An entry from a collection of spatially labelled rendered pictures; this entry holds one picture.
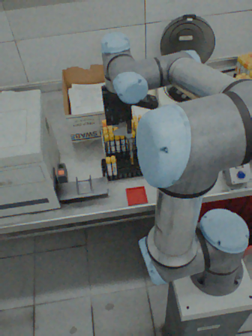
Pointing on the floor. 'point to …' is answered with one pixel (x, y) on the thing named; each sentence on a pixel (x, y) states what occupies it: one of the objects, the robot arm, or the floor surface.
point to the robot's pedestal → (195, 327)
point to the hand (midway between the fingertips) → (129, 133)
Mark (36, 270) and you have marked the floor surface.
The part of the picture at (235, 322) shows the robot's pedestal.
